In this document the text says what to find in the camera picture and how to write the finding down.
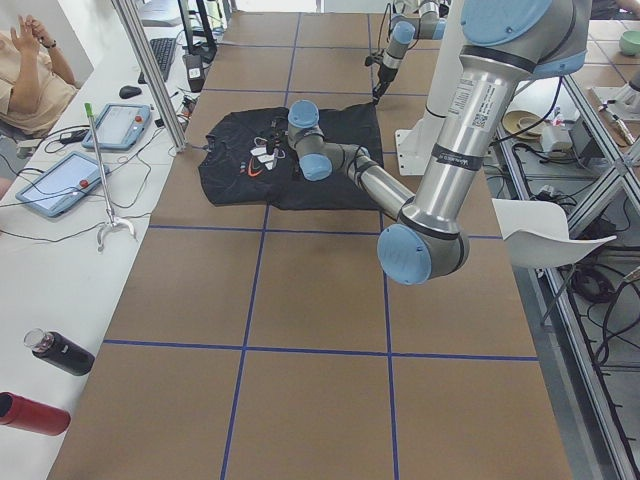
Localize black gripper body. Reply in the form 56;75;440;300
254;117;288;155
365;52;400;105

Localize black printed t-shirt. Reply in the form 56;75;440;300
199;107;378;210

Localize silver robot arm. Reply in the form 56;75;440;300
286;1;592;285
364;0;449;105

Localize blue tape grid lines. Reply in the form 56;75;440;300
102;9;640;480

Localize black keyboard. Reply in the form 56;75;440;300
149;37;177;82

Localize black computer mouse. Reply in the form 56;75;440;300
119;85;142;99

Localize far blue teach pendant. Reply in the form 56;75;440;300
94;103;151;151

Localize blue teach pendant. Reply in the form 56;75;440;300
94;103;151;151
15;152;101;218

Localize brown paper table cover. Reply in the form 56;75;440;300
47;9;574;480

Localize white plastic chair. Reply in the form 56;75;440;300
492;198;617;268

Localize near blue teach pendant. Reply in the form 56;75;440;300
15;152;101;218

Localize person in beige shirt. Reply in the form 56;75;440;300
1;15;78;138

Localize black water bottle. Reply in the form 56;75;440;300
23;328;95;376

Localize red water bottle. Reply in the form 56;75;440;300
1;392;71;436

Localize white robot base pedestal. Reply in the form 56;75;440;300
395;1;465;176

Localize green handled grabber tool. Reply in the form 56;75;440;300
84;102;136;253

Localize aluminium frame post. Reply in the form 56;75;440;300
112;0;186;153

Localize aluminium frame rail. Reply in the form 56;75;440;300
486;64;639;479

